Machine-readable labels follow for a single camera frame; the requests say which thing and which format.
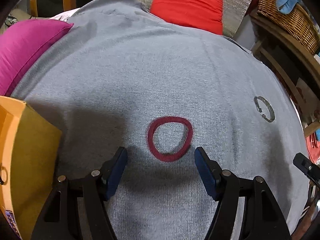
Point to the orange cardboard box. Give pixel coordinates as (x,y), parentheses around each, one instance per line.
(29,145)

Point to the grey blanket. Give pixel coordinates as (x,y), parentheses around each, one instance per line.
(123,77)

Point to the pink pillow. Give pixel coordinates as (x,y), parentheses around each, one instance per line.
(22,44)

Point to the wooden shelf unit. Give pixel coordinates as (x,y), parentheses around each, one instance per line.
(294,66)

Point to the wicker basket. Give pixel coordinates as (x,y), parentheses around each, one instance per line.
(297,23)

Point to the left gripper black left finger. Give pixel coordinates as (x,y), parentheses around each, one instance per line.
(59,217)

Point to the light pink sheet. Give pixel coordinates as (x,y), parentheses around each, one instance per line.
(64,16)

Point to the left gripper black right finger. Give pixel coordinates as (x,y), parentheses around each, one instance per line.
(262,217)

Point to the red cushion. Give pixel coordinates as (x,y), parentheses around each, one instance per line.
(201,14)

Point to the blue cloth in basket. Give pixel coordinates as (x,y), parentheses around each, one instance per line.
(286,6)

